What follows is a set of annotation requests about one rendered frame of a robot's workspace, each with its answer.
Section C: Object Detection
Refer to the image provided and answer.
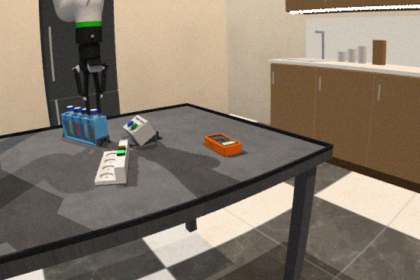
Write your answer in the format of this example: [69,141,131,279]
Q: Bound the black table edge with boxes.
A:
[0,103,334,264]

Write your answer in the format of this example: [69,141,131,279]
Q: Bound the white button panel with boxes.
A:
[123,115,163,149]

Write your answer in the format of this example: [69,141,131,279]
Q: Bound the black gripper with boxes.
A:
[72,43,108,115]

